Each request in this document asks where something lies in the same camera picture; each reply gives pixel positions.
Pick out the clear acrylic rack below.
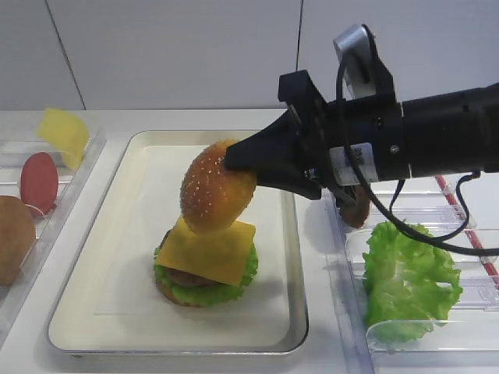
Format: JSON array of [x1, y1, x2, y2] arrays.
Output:
[[305, 193, 498, 373], [1, 129, 106, 340]]

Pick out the green lettuce leaf in rack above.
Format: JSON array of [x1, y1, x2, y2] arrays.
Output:
[[363, 221, 463, 343]]

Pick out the white tray liner paper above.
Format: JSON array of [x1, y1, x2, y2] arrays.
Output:
[[96, 146, 288, 319]]

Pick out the green lettuce on burger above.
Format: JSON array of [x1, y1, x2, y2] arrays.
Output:
[[154, 245, 259, 308]]

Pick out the red tomato slice in rack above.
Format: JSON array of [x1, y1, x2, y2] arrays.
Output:
[[19, 152, 58, 217]]

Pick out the sesame top bun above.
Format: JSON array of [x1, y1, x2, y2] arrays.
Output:
[[180, 139, 257, 234]]

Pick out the white metal tray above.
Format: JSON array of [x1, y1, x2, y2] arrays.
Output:
[[48, 130, 309, 356]]

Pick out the black cable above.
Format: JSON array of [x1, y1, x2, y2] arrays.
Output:
[[334, 24, 499, 257]]

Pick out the yellow cheese slice on burger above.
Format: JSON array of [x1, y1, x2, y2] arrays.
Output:
[[155, 217, 256, 286]]

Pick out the red strip on rack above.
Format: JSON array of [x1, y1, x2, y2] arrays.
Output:
[[434, 175, 499, 278]]

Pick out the brown bun in left rack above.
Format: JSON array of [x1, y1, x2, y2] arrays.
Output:
[[1, 196, 36, 286]]

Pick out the brown meat patty in rack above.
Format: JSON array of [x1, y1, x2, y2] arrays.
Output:
[[338, 185, 370, 229]]

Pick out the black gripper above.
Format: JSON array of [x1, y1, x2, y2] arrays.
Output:
[[225, 70, 405, 201]]

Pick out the brown meat patty on burger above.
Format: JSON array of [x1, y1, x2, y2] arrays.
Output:
[[162, 229, 219, 288]]

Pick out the clear acrylic rack right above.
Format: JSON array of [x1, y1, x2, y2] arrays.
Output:
[[305, 193, 498, 373]]

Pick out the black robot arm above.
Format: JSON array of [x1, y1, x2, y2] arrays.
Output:
[[225, 70, 498, 204]]

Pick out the yellow cheese slice in rack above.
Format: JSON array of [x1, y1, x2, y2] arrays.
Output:
[[37, 108, 90, 171]]

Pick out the bottom bun on tray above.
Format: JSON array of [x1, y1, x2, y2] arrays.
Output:
[[156, 280, 201, 308]]

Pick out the clear acrylic rack left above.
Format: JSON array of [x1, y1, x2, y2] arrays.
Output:
[[1, 129, 106, 340]]

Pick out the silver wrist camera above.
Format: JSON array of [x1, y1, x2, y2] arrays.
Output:
[[334, 24, 376, 99]]

